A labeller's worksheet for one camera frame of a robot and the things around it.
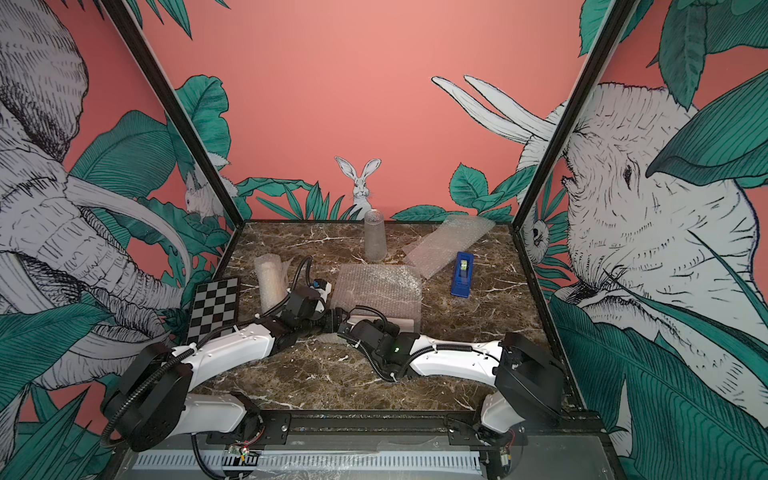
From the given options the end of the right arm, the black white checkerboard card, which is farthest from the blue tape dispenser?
the black white checkerboard card

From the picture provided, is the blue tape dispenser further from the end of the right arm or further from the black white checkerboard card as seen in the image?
the black white checkerboard card

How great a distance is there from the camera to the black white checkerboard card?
90 cm
